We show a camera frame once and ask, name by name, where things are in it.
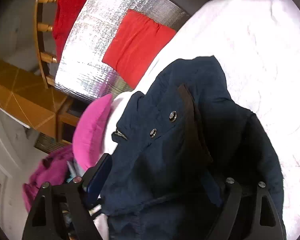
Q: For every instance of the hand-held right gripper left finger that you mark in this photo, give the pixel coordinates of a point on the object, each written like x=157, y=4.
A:
x=100, y=175

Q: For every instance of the white fleece blanket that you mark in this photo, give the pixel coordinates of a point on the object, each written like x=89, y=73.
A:
x=252, y=55

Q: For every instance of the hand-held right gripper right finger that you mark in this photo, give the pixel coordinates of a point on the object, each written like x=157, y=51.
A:
x=233, y=200

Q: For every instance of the silver foil mat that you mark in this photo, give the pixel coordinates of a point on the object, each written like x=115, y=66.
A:
x=97, y=30

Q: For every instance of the red pillow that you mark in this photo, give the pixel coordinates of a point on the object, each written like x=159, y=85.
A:
x=137, y=47

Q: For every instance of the pink pillow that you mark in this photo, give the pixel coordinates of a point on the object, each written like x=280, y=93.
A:
x=92, y=130

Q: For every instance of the magenta fleece garment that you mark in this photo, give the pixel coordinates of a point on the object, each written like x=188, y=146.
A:
x=52, y=170

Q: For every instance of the navy blue jacket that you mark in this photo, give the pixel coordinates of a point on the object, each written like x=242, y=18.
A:
x=165, y=155

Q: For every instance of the wooden panelled pillar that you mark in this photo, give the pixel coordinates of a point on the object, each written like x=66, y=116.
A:
x=22, y=92

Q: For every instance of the red cloth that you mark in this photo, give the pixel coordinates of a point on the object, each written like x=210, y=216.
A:
x=67, y=12

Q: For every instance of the wooden stair railing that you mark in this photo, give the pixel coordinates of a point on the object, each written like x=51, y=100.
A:
x=43, y=27

